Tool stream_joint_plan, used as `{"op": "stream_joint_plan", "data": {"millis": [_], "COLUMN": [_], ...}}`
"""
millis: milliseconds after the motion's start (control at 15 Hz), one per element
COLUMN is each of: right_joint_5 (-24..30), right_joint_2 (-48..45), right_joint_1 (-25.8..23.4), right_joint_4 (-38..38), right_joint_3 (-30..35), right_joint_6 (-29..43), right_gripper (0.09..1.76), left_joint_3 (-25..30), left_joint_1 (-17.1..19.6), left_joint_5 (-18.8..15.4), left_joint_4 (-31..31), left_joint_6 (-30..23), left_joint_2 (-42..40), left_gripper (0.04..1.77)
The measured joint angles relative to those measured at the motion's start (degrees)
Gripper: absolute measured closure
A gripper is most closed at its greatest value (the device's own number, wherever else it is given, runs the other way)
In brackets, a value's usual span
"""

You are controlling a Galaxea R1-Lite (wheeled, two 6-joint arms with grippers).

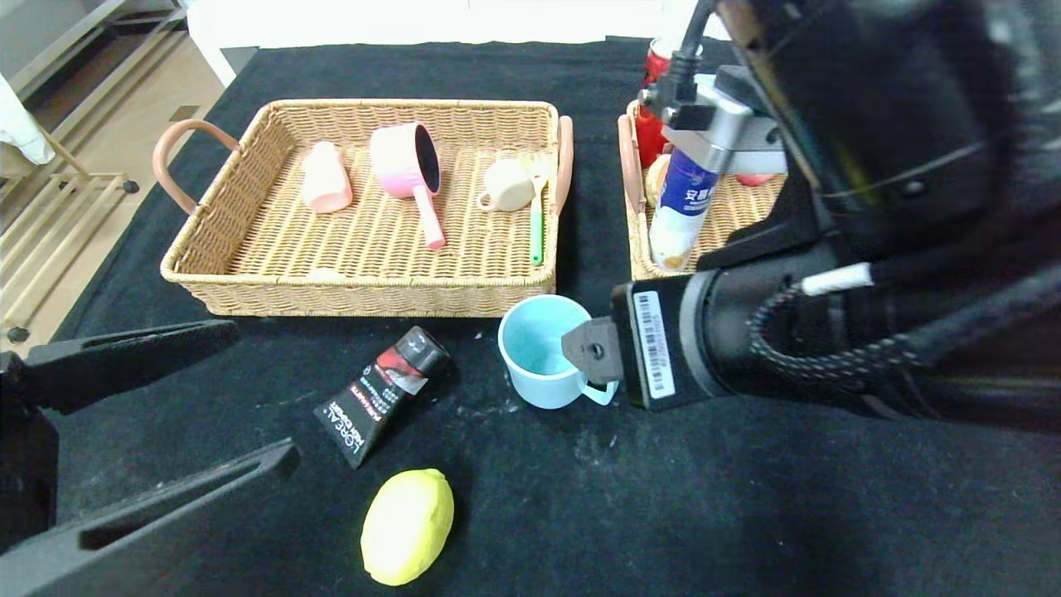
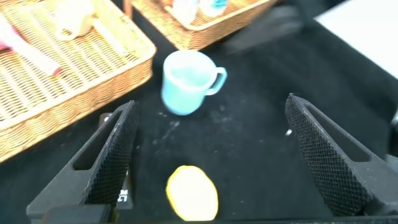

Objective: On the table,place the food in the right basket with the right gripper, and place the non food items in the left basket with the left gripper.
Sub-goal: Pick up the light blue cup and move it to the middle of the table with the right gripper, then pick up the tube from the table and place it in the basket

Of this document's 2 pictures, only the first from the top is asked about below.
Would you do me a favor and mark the black face wash tube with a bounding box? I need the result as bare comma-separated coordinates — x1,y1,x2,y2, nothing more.
313,326,453,470

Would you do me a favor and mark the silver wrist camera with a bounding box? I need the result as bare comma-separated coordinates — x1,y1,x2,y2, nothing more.
640,66,788,177

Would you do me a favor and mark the white bottle with blue cap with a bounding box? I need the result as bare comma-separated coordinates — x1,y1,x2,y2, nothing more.
648,149,720,272

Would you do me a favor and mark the black braided cable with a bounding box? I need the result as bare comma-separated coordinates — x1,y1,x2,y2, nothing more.
746,286,937,376

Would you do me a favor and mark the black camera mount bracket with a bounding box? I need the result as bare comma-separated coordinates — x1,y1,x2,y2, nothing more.
698,170,838,272

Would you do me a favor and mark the wicker basket holding food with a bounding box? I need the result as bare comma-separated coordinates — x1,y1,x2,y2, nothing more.
618,98,788,281

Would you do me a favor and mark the wicker basket holding kitchen toys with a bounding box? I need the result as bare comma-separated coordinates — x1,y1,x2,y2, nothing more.
153,99,574,318

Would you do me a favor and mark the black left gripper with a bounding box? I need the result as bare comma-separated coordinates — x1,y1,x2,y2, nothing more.
0,318,302,597

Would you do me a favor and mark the small pink bottle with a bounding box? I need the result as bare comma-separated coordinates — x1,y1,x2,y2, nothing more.
300,141,354,215

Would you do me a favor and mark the small cream mug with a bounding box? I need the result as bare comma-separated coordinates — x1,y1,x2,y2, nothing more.
477,158,535,213

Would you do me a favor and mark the red soda can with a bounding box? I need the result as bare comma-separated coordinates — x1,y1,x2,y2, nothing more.
635,37,705,169

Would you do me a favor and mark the wooden rack with casters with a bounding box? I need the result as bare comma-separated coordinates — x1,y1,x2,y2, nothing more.
0,124,138,345

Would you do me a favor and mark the brown round bread bun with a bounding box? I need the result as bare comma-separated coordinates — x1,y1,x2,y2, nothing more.
646,153,672,210

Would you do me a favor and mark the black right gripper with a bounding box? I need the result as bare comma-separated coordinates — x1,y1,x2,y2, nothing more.
560,254,802,411

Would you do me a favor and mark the thick black camera cable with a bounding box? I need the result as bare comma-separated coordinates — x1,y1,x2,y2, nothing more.
667,0,718,104

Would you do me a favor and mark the pink toy saucepan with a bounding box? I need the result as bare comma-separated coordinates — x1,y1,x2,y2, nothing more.
370,121,447,250

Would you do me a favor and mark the white hanging cloth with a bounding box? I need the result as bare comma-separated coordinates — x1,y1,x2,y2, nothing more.
0,75,55,165

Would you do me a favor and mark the grey shelf unit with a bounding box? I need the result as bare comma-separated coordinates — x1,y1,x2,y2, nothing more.
0,0,191,104

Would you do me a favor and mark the white desk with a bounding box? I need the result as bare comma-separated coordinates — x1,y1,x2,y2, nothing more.
187,0,730,88

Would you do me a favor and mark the yellow lemon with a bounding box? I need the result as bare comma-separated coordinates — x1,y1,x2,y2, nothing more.
360,468,455,587

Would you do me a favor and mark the teal plastic cup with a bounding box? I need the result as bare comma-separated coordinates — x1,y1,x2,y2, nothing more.
498,294,620,410

